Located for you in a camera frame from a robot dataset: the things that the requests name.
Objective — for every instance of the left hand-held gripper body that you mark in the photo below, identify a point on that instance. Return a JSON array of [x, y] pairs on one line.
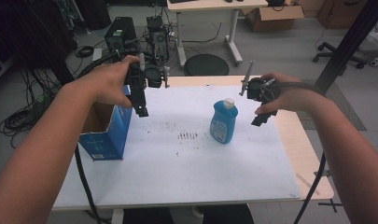
[[153, 77]]

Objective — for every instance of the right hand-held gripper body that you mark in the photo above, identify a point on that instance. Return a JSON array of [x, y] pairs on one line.
[[259, 90]]

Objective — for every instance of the blue detergent bottle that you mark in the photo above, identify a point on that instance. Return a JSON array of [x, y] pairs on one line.
[[223, 124]]

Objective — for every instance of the blue cardboard box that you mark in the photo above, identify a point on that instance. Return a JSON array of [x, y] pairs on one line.
[[110, 137]]

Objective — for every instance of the person's right hand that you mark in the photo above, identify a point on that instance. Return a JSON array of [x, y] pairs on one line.
[[295, 96]]

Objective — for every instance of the person's left hand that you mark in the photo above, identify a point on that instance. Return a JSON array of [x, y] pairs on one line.
[[105, 84]]

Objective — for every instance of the open computer case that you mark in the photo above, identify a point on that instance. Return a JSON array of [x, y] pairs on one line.
[[158, 39]]

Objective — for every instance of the black round stool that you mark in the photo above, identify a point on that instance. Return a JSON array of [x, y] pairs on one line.
[[206, 65]]

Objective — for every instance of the black computer tower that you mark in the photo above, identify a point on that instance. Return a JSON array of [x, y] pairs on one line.
[[119, 34]]

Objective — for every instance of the small white device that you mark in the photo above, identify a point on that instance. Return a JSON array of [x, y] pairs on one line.
[[97, 54]]

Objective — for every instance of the white table mat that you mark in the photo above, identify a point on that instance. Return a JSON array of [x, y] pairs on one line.
[[183, 168]]

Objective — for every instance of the open brown cardboard box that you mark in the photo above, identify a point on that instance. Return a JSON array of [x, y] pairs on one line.
[[270, 18]]

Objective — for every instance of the grey floor mat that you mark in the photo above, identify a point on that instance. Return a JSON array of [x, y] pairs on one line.
[[342, 109]]

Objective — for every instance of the white desk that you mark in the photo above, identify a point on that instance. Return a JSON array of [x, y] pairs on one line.
[[214, 4]]

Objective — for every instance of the person's dark trousers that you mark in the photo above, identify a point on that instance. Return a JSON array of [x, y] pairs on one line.
[[230, 215]]

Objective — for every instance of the black metal stand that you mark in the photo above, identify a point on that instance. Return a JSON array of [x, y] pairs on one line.
[[348, 46]]

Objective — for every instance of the large brown cardboard box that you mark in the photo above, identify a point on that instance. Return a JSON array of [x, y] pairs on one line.
[[342, 14]]

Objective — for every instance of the black curtain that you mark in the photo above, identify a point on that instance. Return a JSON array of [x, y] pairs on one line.
[[28, 31]]

